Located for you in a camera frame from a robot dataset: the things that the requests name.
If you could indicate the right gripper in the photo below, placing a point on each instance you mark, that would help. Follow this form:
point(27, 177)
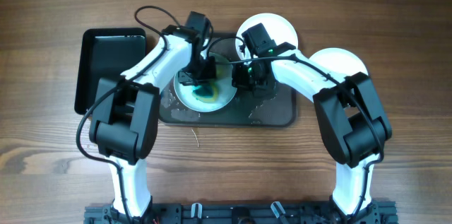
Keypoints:
point(239, 80)

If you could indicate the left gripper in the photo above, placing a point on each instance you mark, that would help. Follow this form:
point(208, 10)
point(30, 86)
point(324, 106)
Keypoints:
point(207, 73)

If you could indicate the green yellow sponge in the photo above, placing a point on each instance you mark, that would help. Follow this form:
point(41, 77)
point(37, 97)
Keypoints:
point(206, 93)

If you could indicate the white plate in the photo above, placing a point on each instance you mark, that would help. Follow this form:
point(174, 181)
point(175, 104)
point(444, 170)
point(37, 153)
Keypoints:
point(279, 26)
point(339, 60)
point(226, 91)

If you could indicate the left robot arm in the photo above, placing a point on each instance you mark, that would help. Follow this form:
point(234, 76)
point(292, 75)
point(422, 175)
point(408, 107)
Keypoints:
point(124, 115)

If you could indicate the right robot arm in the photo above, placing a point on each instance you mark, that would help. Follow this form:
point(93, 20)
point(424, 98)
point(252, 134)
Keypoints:
point(352, 122)

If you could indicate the dark brown serving tray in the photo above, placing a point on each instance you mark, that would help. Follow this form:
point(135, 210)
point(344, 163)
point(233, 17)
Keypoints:
point(278, 109)

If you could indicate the black water tub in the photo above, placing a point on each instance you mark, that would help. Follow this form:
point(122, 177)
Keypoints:
point(105, 52)

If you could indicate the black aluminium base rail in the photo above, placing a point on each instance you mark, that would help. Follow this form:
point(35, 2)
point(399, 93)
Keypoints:
point(306, 212)

